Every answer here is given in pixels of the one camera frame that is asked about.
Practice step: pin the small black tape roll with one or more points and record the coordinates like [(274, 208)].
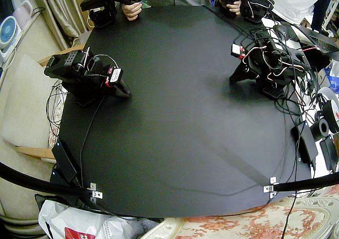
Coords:
[(319, 130)]

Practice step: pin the operator right hand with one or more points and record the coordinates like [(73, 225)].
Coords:
[(131, 10)]

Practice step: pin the white tape roll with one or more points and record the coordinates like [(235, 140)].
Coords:
[(327, 92)]

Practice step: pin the black follower arm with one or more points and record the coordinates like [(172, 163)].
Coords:
[(278, 64), (69, 72)]

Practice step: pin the black laptop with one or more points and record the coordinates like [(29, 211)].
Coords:
[(321, 41)]

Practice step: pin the operator left hand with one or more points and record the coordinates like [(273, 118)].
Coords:
[(234, 8)]

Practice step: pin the white blue desk fan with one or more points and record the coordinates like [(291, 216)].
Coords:
[(9, 33)]

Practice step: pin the white seat cushion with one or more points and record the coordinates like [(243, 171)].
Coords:
[(23, 104)]

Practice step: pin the black computer mouse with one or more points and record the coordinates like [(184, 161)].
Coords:
[(282, 30)]

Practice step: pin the black table mat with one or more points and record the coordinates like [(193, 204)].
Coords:
[(180, 117)]

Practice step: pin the large black filament spool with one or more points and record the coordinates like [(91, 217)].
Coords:
[(331, 115)]

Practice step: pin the black power adapter brick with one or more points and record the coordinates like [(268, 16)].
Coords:
[(63, 159), (59, 179), (329, 152), (306, 143)]

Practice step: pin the beige curtain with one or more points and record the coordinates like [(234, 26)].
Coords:
[(58, 13)]

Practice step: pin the silver metal bracket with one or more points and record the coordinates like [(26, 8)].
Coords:
[(97, 194), (93, 186), (272, 195), (268, 189), (272, 180)]

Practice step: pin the wooden chair frame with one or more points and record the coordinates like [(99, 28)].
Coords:
[(45, 150)]

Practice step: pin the white plastic shopping bag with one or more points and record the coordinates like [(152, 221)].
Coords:
[(74, 220)]

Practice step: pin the blue cardboard box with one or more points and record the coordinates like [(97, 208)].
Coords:
[(334, 77)]

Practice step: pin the black stand pole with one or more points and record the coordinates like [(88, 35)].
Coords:
[(304, 182), (34, 179)]

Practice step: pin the lilac white humidifier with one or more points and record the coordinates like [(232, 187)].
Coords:
[(22, 12)]

